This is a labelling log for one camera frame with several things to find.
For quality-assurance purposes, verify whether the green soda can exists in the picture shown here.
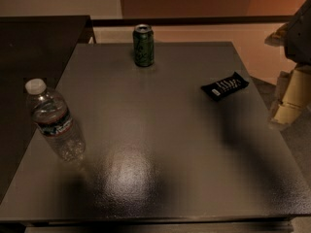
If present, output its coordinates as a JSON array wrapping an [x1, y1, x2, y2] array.
[[133, 24, 154, 67]]

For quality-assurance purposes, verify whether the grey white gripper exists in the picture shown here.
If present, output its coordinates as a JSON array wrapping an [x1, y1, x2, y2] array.
[[264, 0, 311, 130]]

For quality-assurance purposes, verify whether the black rxbar chocolate wrapper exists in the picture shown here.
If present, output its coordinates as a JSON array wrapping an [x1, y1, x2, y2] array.
[[201, 72, 249, 101]]

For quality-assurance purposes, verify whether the clear plastic water bottle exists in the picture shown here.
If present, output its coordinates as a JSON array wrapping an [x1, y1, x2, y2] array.
[[25, 79, 86, 162]]

